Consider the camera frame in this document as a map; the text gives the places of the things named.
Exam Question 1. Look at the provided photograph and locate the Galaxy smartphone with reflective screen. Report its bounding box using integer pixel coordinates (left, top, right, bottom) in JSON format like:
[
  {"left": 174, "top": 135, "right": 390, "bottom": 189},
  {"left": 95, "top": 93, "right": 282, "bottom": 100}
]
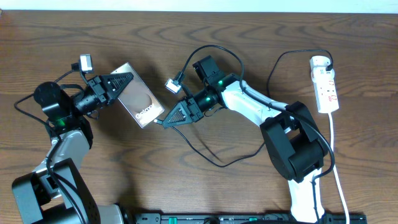
[{"left": 111, "top": 62, "right": 165, "bottom": 128}]

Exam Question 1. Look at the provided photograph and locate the white power strip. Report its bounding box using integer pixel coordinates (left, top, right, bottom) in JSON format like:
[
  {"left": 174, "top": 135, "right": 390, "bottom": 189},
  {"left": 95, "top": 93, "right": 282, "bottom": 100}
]
[{"left": 311, "top": 66, "right": 339, "bottom": 114}]

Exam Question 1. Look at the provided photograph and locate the white power strip cord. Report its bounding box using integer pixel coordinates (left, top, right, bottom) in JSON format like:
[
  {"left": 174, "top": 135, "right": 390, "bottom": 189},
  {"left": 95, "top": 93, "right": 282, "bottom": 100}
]
[{"left": 328, "top": 112, "right": 351, "bottom": 224}]

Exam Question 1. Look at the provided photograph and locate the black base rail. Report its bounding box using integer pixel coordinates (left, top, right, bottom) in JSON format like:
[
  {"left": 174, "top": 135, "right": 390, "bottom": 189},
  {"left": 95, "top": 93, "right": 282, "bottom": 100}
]
[{"left": 133, "top": 212, "right": 368, "bottom": 224}]

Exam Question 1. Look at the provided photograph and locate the black charging cable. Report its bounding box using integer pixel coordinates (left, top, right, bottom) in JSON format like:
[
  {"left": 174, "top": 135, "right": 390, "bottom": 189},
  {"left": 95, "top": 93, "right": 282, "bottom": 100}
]
[{"left": 154, "top": 49, "right": 334, "bottom": 169}]

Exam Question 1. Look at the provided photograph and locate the white USB charger plug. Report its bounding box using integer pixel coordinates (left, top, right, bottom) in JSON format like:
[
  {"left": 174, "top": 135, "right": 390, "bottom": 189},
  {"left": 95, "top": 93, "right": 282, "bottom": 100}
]
[{"left": 310, "top": 55, "right": 331, "bottom": 70}]

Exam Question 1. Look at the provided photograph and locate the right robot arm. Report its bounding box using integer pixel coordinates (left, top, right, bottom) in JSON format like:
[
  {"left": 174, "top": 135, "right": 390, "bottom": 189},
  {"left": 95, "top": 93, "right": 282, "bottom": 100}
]
[{"left": 161, "top": 56, "right": 331, "bottom": 223}]

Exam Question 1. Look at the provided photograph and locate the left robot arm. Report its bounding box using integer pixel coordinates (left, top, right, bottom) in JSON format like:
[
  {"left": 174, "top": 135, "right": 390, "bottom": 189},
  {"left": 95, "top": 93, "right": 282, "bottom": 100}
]
[{"left": 12, "top": 72, "right": 134, "bottom": 223}]

